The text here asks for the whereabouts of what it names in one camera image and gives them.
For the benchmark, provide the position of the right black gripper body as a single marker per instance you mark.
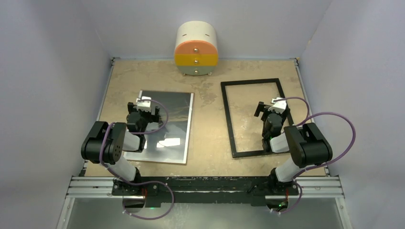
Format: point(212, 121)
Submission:
point(264, 117)

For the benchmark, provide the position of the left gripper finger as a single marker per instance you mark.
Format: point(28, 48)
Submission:
point(130, 107)
point(156, 116)

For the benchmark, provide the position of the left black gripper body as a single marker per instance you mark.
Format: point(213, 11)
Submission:
point(146, 117)

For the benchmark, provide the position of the glossy photo print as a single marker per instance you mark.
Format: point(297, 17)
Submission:
point(170, 144)

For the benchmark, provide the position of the black wooden picture frame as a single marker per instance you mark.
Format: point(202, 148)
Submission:
point(223, 85)

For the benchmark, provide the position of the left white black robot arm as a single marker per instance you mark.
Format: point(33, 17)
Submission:
point(105, 143)

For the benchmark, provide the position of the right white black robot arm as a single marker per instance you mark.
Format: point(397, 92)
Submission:
point(307, 145)

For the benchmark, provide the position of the round three-drawer mini cabinet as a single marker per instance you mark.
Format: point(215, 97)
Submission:
point(196, 51)

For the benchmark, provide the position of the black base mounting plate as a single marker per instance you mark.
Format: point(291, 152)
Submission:
point(256, 191)

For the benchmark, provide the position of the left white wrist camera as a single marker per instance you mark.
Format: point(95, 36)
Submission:
point(143, 104)

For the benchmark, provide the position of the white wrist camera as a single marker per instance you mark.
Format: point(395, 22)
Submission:
point(143, 104)
point(278, 106)

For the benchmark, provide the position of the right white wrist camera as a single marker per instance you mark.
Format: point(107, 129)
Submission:
point(278, 106)

